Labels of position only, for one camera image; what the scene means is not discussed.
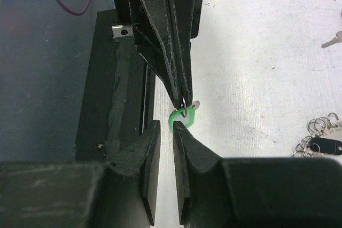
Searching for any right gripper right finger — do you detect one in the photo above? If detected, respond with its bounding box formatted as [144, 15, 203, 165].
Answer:
[173, 121, 223, 225]

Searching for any green tag key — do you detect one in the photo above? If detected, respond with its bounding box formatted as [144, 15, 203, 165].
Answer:
[168, 100, 200, 132]

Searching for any silver key black tag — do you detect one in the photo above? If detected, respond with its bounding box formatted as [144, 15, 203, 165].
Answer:
[321, 30, 342, 49]

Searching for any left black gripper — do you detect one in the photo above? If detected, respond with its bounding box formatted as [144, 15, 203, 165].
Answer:
[114, 0, 203, 108]

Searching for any key black tag on disc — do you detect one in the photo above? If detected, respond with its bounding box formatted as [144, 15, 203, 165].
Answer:
[303, 137, 341, 157]

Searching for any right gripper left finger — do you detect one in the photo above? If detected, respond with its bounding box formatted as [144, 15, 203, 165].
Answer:
[106, 120, 161, 225]

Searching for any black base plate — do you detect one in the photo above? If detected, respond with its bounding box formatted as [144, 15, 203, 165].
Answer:
[75, 10, 155, 161]

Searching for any round metal keyring disc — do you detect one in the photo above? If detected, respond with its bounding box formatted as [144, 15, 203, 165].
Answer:
[292, 112, 341, 158]

